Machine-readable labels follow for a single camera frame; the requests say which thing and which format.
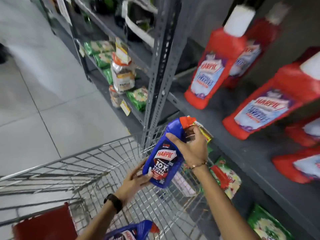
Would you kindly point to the person's left thumb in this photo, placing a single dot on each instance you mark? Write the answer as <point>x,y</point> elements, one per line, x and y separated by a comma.
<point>142,164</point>

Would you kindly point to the person's right forearm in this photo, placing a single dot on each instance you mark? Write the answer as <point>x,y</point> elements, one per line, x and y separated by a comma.
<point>220,204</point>

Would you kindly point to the person's right hand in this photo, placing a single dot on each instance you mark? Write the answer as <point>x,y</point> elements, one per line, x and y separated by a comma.
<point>196,149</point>

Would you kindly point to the white plastic tray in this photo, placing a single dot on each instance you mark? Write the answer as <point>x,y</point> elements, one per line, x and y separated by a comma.
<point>138,28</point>

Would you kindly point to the person's left forearm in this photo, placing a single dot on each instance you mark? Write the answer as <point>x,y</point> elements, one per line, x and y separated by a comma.
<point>100,222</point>

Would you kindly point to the person's right thumb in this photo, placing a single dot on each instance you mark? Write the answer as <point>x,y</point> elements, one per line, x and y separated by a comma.
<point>175,139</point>

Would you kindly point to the red cart seat flap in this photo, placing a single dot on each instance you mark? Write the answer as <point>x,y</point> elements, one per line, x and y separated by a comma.
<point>47,226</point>

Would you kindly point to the yellow price tag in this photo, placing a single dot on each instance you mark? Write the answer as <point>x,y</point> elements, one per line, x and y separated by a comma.
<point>122,51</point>
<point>125,107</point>
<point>81,51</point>
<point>205,133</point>

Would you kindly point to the black wrist watch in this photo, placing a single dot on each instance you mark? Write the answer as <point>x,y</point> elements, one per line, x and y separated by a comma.
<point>114,201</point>

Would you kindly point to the green and red food packet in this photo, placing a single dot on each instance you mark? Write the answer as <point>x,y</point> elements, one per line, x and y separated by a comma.
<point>226,177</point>

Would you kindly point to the pink and white packet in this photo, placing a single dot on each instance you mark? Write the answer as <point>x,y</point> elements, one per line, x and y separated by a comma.
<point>184,184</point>

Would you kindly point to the person's left hand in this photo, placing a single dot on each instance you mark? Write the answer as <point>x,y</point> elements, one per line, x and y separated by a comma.
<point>130,183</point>

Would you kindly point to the blue cleaner bottle red cap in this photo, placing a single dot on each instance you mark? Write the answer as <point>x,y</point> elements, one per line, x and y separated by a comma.
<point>162,159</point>
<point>130,232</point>

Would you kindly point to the grey metal shelf rack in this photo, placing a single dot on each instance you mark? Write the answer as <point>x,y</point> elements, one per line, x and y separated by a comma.
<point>162,59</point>

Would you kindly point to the red cleaner bottle white cap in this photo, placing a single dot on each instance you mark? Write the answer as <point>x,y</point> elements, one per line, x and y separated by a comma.
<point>270,104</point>
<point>305,131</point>
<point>252,52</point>
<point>212,69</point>
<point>297,164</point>

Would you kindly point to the green and white food packet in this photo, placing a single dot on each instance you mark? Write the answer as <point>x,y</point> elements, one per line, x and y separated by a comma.
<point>267,226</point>

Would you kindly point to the green snack packet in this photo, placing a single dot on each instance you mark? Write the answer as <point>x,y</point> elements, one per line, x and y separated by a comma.
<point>108,76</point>
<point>138,98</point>
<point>98,46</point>
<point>103,59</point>

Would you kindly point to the clear packet orange label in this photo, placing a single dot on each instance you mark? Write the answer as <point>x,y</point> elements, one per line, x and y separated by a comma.
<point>115,97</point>
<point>123,77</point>

